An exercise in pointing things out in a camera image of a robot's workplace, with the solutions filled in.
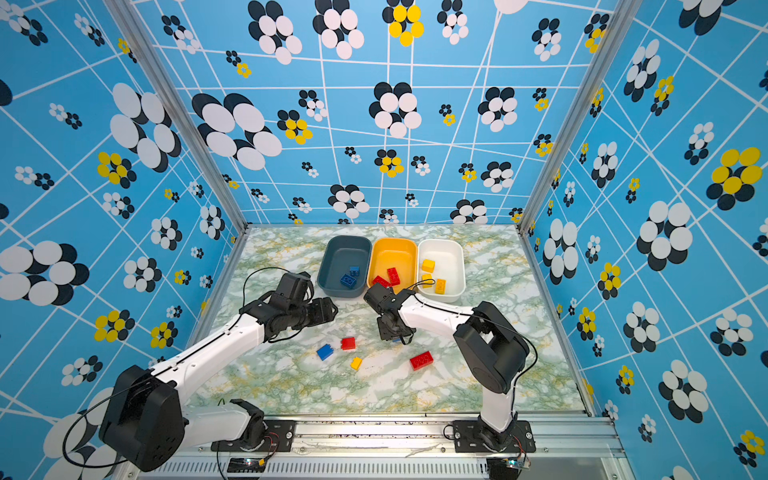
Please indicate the dark blue lego brick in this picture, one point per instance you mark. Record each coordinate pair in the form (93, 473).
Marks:
(348, 281)

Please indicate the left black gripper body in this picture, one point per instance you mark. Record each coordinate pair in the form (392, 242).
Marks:
(311, 314)

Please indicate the left circuit board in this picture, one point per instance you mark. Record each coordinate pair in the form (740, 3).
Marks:
(238, 465)

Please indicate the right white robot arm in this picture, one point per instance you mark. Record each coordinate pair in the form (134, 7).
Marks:
(494, 351)

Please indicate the aluminium corner post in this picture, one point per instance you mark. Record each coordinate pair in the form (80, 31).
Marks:
(128, 23)
(619, 25)

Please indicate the circuit board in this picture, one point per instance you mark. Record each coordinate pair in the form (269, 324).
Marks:
(238, 465)
(506, 469)

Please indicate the white plastic bin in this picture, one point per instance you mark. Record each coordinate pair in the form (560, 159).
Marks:
(449, 258)

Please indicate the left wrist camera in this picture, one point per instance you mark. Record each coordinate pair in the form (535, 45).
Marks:
(294, 286)

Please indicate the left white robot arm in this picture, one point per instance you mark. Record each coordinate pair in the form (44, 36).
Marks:
(144, 420)

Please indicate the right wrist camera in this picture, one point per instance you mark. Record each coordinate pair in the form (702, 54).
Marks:
(378, 297)

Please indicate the long red lego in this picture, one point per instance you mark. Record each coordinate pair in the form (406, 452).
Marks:
(378, 280)
(393, 276)
(421, 361)

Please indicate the orange yellow lego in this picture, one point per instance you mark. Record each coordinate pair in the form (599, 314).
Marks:
(440, 287)

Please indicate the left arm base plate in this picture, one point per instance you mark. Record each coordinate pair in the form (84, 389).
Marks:
(268, 436)

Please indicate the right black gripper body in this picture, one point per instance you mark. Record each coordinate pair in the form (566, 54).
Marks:
(386, 332)

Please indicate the aluminium corner post left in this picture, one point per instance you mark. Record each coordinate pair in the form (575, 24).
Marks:
(128, 23)

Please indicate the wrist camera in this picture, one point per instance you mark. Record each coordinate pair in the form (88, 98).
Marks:
(378, 297)
(294, 286)

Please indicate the small yellow lego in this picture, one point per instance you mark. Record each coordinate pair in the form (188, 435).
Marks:
(356, 363)

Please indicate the aluminium front rail frame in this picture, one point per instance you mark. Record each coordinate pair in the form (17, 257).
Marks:
(570, 445)

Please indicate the dark teal plastic bin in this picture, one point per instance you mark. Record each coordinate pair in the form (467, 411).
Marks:
(341, 253)

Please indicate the aluminium corner post right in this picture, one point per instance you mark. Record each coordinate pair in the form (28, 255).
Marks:
(619, 25)

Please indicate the right circuit board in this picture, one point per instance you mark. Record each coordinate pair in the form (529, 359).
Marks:
(506, 469)

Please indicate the small red lego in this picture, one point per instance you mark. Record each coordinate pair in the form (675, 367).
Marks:
(348, 344)

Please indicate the yellow plastic bin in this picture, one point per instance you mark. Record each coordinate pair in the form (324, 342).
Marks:
(398, 253)

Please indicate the light blue lego brick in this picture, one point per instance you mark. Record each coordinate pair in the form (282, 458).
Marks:
(325, 352)

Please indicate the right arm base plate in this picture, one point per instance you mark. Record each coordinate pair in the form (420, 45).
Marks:
(474, 436)

